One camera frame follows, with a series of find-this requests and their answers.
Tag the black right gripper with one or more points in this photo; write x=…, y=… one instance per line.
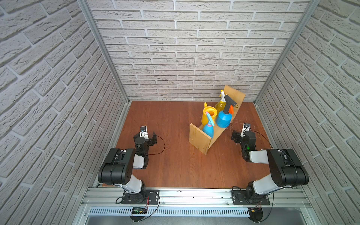
x=236, y=136

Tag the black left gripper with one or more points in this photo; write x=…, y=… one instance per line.
x=151, y=140

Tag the blue pressure sprayer black handle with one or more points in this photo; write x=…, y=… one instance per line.
x=225, y=116

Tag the light blue pink spray bottle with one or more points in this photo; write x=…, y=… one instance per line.
x=209, y=127

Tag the yellow transparent spray bottle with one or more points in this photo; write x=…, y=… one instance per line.
x=222, y=103

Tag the yellow watering can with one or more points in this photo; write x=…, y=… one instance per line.
x=208, y=110

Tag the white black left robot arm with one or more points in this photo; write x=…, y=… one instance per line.
x=118, y=165

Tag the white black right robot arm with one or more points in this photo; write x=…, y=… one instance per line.
x=286, y=170

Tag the green circuit board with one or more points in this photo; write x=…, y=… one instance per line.
x=139, y=211

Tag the black round connector box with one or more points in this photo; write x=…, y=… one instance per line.
x=255, y=214

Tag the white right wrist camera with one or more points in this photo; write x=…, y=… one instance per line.
x=246, y=127

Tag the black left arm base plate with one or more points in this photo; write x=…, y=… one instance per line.
x=149, y=196

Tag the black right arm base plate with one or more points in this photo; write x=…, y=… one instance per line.
x=243, y=197

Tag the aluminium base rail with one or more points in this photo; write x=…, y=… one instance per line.
x=187, y=202

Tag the aluminium corner post right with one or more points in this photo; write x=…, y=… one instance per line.
x=303, y=21

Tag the aluminium corner post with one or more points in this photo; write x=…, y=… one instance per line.
x=102, y=46
x=303, y=21

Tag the aluminium corner post left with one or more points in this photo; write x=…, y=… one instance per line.
x=102, y=46

